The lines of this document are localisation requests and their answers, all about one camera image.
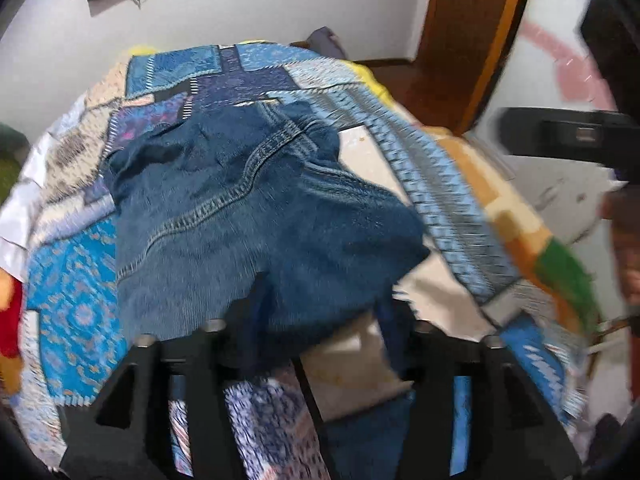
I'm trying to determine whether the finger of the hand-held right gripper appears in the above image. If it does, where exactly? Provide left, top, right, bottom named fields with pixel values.
left=579, top=0, right=640, bottom=113
left=499, top=106, right=640, bottom=183

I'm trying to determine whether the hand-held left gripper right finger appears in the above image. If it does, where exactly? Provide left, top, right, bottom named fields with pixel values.
left=379, top=301, right=583, bottom=480

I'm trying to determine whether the red plush toy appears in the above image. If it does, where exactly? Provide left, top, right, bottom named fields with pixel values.
left=0, top=267, right=27, bottom=397

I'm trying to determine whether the white cloth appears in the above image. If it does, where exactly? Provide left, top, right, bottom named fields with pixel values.
left=0, top=147, right=53, bottom=263

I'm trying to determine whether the green storage box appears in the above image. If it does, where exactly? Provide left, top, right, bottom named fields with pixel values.
left=0, top=124, right=27, bottom=203

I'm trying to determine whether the grey bag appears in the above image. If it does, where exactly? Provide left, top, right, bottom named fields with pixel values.
left=304, top=26, right=347, bottom=59

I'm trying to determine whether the colourful patterned bed sheet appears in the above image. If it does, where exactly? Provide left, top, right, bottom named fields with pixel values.
left=295, top=57, right=607, bottom=412

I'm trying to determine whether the blue denim jacket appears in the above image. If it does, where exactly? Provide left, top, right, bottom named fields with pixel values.
left=102, top=101, right=432, bottom=362

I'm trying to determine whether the brown wooden door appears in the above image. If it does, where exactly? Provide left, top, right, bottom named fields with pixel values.
left=405, top=0, right=532, bottom=137

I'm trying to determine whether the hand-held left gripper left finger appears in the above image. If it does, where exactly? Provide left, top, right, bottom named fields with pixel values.
left=56, top=270, right=281, bottom=480

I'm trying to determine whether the blue patchwork quilt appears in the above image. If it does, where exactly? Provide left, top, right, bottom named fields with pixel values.
left=14, top=41, right=576, bottom=477

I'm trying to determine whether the dark blue cloth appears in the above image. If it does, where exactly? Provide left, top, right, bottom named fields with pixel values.
left=324, top=389, right=417, bottom=480

